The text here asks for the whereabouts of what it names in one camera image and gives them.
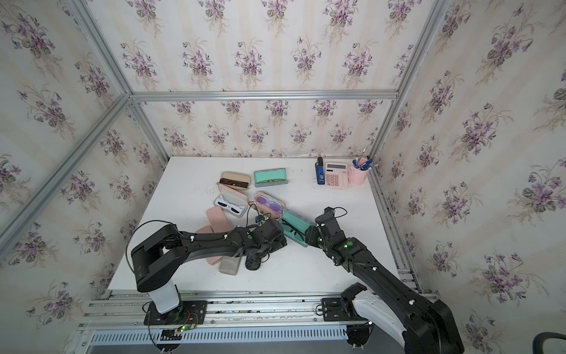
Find teal case black glasses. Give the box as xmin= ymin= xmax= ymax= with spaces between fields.
xmin=279 ymin=209 xmax=315 ymax=247

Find beige case black glasses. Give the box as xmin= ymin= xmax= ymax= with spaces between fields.
xmin=245 ymin=254 xmax=262 ymax=271

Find plaid case purple glasses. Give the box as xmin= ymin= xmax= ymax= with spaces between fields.
xmin=252 ymin=192 xmax=286 ymax=220

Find grey case red sunglasses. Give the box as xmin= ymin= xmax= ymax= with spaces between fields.
xmin=219 ymin=257 xmax=242 ymax=276

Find pink case white sunglasses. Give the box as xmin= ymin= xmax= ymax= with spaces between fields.
xmin=215 ymin=183 xmax=249 ymax=218

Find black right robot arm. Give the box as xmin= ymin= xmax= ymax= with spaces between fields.
xmin=306 ymin=206 xmax=464 ymax=353

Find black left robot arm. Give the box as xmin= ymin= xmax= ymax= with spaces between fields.
xmin=126 ymin=219 xmax=287 ymax=315

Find black green-lens glasses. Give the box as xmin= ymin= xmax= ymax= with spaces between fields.
xmin=282 ymin=220 xmax=305 ymax=242

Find purple pink glasses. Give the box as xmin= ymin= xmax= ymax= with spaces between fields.
xmin=256 ymin=196 xmax=283 ymax=213

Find grey teal-lined glasses case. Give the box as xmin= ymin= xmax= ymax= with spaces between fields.
xmin=254 ymin=168 xmax=288 ymax=187

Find brown tortoise glasses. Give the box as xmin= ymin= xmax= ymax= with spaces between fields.
xmin=219 ymin=178 xmax=240 ymax=188

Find beige case brown glasses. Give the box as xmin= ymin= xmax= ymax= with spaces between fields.
xmin=219 ymin=171 xmax=251 ymax=190

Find pink calculator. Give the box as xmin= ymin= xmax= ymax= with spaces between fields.
xmin=324 ymin=162 xmax=349 ymax=189

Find pink pen cup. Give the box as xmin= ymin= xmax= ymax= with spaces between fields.
xmin=348 ymin=166 xmax=369 ymax=186

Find blue black stapler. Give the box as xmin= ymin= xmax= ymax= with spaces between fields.
xmin=315 ymin=156 xmax=325 ymax=185

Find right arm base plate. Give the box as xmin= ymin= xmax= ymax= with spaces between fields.
xmin=321 ymin=283 xmax=378 ymax=323

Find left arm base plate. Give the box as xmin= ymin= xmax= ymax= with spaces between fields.
xmin=144 ymin=300 xmax=208 ymax=327

